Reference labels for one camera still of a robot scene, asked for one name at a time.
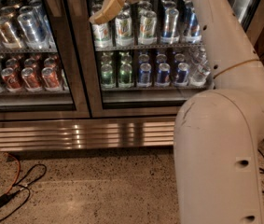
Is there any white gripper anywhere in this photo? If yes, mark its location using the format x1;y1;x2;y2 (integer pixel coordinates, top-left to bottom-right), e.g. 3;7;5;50
90;0;141;24

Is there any glass fridge door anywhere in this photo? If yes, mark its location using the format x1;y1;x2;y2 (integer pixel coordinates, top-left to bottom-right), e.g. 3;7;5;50
67;0;258;117
0;0;90;122

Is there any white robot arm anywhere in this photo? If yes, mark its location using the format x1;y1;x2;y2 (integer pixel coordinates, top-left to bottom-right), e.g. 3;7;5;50
90;0;264;224

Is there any stainless fridge bottom grille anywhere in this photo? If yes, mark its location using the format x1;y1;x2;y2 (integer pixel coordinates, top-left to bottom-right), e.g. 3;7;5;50
0;117;174;152

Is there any white green soda can middle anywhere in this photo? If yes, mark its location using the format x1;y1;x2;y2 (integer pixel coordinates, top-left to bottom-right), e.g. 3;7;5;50
115;12;133;46

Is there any white green soda can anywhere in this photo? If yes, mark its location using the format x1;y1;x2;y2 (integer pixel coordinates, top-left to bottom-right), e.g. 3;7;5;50
115;12;133;46
92;23;112;48
139;10;157;45

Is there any white green soda can left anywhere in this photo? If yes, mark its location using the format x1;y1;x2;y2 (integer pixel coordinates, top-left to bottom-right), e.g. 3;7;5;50
92;23;112;48

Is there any white green soda can right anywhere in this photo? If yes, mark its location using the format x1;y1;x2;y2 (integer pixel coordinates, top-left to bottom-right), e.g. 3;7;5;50
139;10;157;45

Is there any blue silver energy can left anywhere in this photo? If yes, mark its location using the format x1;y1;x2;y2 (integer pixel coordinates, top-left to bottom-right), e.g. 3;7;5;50
160;7;179;44

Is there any blue silver energy can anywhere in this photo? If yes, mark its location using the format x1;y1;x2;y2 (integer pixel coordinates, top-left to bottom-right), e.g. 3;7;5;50
182;7;201;43
160;7;179;44

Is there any blue soda can left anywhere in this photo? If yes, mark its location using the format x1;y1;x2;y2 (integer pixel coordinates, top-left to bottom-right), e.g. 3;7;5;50
137;63;152;87

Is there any blue soda can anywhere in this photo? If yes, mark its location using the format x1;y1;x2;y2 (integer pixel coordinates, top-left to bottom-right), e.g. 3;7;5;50
156;63;171;87
174;63;189;86
137;63;152;87

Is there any silver blue tall can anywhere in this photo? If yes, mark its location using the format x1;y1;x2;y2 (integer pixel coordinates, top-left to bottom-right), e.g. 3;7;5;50
18;13;49;49

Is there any blue silver energy can middle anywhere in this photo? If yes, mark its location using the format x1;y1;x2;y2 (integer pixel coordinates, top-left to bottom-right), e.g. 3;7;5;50
182;7;201;43

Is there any blue soda can middle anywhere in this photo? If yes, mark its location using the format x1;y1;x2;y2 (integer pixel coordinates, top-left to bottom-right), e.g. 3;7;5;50
156;63;171;87

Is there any red cola can right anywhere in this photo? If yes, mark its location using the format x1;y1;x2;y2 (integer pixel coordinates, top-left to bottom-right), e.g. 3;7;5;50
41;67;62;91

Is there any red cola can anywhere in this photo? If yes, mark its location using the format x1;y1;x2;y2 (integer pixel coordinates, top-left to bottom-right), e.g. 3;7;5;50
41;67;62;91
1;67;23;91
21;67;42;91

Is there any blue soda can right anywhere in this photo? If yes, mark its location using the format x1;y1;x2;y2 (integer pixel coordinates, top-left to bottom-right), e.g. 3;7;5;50
174;63;189;86

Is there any gold silver can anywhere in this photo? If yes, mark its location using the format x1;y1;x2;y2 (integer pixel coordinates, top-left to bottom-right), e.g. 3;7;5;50
0;16;25;49

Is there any red cola can middle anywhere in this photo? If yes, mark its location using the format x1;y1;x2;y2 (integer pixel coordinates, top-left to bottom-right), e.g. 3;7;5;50
21;67;42;91

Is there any clear water bottle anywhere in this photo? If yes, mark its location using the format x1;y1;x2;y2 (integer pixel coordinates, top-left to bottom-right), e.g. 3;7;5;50
189;60;211;87

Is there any red cola can left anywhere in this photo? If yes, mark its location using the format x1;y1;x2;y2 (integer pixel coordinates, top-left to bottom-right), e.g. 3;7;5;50
1;67;23;91

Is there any orange cable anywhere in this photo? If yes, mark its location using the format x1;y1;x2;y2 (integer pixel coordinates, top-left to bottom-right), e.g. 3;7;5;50
0;152;21;211

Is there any black cable with adapter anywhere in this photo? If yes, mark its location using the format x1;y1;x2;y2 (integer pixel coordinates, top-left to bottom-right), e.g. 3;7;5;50
0;163;48;224

